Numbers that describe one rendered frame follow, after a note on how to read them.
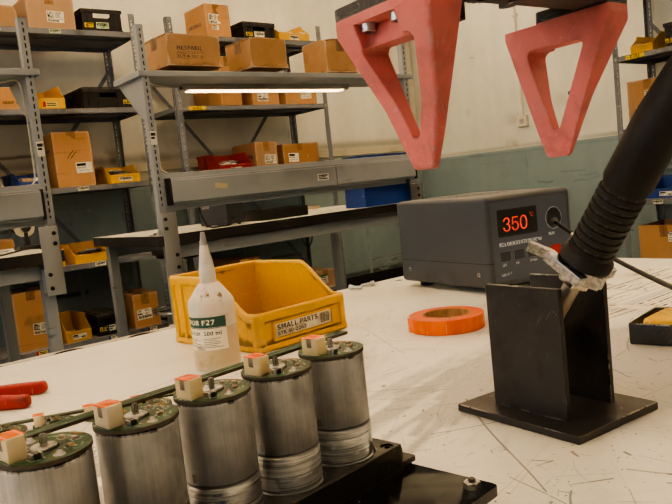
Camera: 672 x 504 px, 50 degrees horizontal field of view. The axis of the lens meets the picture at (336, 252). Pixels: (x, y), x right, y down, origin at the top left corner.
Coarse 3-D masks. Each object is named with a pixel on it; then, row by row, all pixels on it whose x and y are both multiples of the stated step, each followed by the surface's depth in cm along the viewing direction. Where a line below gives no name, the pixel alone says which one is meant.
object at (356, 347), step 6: (336, 342) 28; (342, 342) 28; (348, 342) 28; (354, 342) 28; (336, 348) 27; (342, 348) 27; (354, 348) 27; (360, 348) 27; (300, 354) 27; (324, 354) 26; (330, 354) 26; (336, 354) 26; (342, 354) 26; (348, 354) 26; (354, 354) 26; (318, 360) 26
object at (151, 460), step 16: (128, 416) 21; (144, 416) 21; (144, 432) 20; (160, 432) 20; (176, 432) 21; (112, 448) 20; (128, 448) 20; (144, 448) 20; (160, 448) 20; (176, 448) 21; (112, 464) 20; (128, 464) 20; (144, 464) 20; (160, 464) 20; (176, 464) 21; (112, 480) 20; (128, 480) 20; (144, 480) 20; (160, 480) 20; (176, 480) 21; (112, 496) 20; (128, 496) 20; (144, 496) 20; (160, 496) 21; (176, 496) 21
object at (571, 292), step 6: (564, 282) 34; (564, 288) 34; (570, 288) 33; (576, 288) 33; (582, 288) 33; (564, 294) 34; (570, 294) 34; (576, 294) 34; (564, 300) 34; (570, 300) 34; (564, 306) 34; (570, 306) 34; (564, 312) 34
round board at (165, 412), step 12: (144, 408) 22; (156, 408) 22; (168, 408) 22; (132, 420) 20; (144, 420) 21; (168, 420) 21; (96, 432) 20; (108, 432) 20; (120, 432) 20; (132, 432) 20
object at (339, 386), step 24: (312, 360) 26; (336, 360) 26; (360, 360) 27; (312, 384) 26; (336, 384) 26; (360, 384) 27; (336, 408) 26; (360, 408) 27; (336, 432) 26; (360, 432) 27; (336, 456) 26; (360, 456) 27
